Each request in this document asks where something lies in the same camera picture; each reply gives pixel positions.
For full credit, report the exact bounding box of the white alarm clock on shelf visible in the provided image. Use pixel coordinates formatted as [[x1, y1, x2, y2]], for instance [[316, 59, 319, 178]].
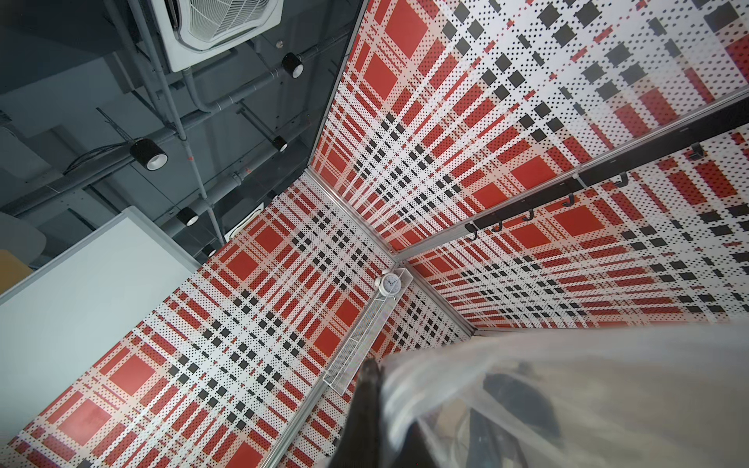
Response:
[[376, 272, 403, 298]]

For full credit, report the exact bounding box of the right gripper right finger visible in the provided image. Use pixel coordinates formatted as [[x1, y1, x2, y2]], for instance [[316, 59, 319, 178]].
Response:
[[385, 422, 438, 468]]

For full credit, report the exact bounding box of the ceiling air conditioner unit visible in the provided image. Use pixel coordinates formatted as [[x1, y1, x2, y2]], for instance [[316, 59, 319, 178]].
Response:
[[149, 0, 284, 72]]

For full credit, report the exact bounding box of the black shirt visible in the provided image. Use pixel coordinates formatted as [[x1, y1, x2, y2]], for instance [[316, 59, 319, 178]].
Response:
[[465, 363, 561, 467]]

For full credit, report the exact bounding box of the clear plastic vacuum bag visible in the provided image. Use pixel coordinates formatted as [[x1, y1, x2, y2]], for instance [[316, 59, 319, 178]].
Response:
[[380, 325, 748, 467]]

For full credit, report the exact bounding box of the white wire mesh shelf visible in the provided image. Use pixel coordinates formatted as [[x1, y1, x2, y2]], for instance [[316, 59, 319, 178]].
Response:
[[323, 268, 414, 395]]

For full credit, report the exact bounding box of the white board panel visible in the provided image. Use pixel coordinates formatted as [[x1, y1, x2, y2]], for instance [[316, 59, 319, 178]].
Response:
[[1, 207, 200, 444]]

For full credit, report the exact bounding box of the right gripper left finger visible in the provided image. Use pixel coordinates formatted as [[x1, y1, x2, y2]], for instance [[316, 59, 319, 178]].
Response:
[[329, 359, 382, 468]]

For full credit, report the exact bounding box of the black ceiling spotlight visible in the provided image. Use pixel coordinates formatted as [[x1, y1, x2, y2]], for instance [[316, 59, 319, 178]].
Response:
[[282, 53, 304, 79], [271, 136, 289, 153], [129, 138, 169, 172], [176, 207, 200, 227]]

